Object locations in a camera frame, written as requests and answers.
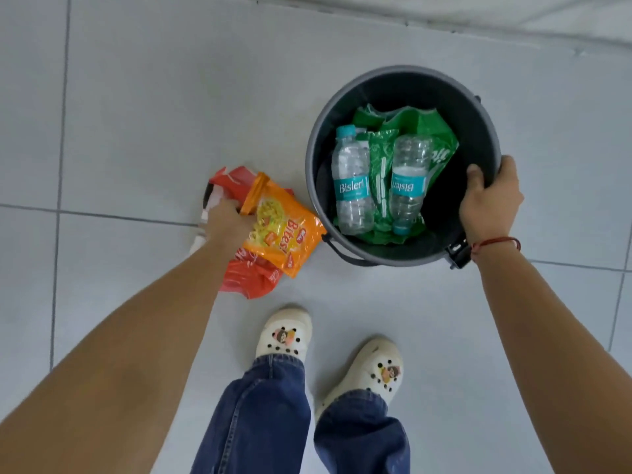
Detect small green patterned packet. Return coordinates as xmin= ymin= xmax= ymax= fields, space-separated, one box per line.
xmin=356 ymin=129 xmax=401 ymax=233

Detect white clog with charm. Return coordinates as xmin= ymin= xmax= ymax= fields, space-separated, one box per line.
xmin=255 ymin=307 xmax=313 ymax=364
xmin=316 ymin=338 xmax=404 ymax=421

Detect person's left forearm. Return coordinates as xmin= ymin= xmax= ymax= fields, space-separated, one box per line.
xmin=0 ymin=239 xmax=234 ymax=474

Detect person's left hand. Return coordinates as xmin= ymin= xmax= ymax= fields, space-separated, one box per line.
xmin=204 ymin=196 xmax=258 ymax=252

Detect clear water bottle blue cap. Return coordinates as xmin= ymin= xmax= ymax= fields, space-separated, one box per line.
xmin=331 ymin=124 xmax=376 ymax=236
xmin=389 ymin=134 xmax=434 ymax=236

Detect red plastic packet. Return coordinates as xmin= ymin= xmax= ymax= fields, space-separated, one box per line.
xmin=190 ymin=166 xmax=297 ymax=300

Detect large green plastic packet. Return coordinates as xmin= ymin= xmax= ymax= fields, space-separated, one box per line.
xmin=336 ymin=104 xmax=460 ymax=245

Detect person's right forearm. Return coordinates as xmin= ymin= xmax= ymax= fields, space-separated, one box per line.
xmin=471 ymin=241 xmax=632 ymax=474

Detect red thread bracelet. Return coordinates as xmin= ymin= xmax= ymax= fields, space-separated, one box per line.
xmin=470 ymin=236 xmax=522 ymax=258

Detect person's right hand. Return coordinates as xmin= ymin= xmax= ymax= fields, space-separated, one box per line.
xmin=459 ymin=155 xmax=525 ymax=245

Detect black plastic bucket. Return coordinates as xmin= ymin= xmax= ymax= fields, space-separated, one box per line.
xmin=305 ymin=65 xmax=502 ymax=270

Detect orange snack packet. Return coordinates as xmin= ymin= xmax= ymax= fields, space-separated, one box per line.
xmin=240 ymin=172 xmax=328 ymax=279

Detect blue jeans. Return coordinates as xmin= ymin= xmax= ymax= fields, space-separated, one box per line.
xmin=190 ymin=354 xmax=411 ymax=474

